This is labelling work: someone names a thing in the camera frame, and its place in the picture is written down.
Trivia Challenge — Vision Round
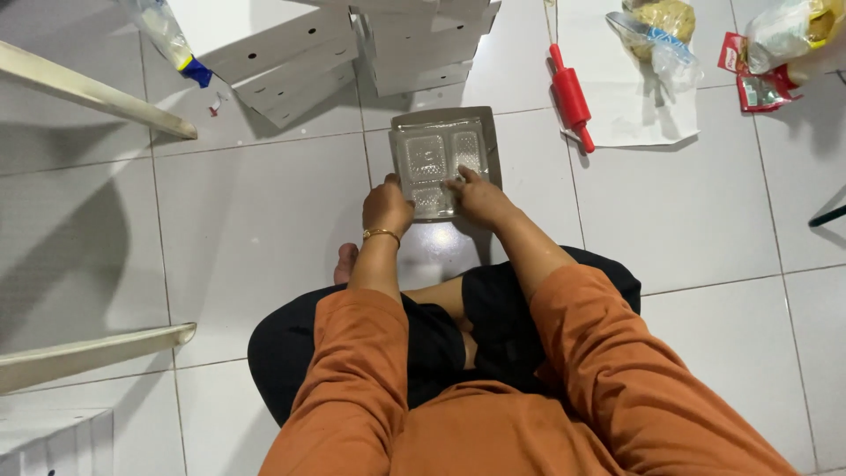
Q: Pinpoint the person's right hand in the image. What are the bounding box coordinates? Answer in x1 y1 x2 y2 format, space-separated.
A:
443 164 520 231

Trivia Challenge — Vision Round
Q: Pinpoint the person's left hand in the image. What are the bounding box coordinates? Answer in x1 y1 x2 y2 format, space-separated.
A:
362 173 416 239

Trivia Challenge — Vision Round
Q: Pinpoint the clear plastic compartment tray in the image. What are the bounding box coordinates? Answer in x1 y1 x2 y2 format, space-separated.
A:
389 118 490 221

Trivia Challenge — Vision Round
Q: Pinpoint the grey cardboard box base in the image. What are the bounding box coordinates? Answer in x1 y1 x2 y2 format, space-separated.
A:
391 106 503 223

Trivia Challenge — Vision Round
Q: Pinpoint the stack of white cardboard boxes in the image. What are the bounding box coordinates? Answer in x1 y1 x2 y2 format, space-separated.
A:
162 0 361 129
350 0 502 98

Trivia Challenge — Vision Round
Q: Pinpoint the red rolling pin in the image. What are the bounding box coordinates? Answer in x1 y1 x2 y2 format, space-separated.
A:
549 44 596 154

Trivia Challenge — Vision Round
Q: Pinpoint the white paper sheet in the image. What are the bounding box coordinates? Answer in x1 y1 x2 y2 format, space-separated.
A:
555 0 701 148

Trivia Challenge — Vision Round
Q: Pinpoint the plastic bag with blue end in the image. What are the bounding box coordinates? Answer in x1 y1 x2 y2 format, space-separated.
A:
119 0 214 89

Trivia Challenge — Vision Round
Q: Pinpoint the clear bag of dough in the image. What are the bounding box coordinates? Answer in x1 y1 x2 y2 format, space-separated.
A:
606 0 704 93

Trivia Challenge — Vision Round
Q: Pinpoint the cream plastic chair leg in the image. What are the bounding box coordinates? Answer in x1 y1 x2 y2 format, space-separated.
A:
0 323 198 395
0 40 198 140

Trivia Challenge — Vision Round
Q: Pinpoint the red snack packet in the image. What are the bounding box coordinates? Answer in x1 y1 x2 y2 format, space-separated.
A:
718 32 804 113

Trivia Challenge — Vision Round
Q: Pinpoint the clear plastic food bag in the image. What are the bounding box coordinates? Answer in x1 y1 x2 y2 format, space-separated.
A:
746 0 846 87

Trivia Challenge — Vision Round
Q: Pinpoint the white cardboard box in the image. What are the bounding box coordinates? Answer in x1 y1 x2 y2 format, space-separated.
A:
0 408 115 476

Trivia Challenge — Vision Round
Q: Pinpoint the black chair leg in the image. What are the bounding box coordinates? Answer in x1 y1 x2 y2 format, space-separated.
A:
808 204 846 228

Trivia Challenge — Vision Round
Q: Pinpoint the gold bracelet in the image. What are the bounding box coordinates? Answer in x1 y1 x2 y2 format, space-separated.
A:
362 228 401 249

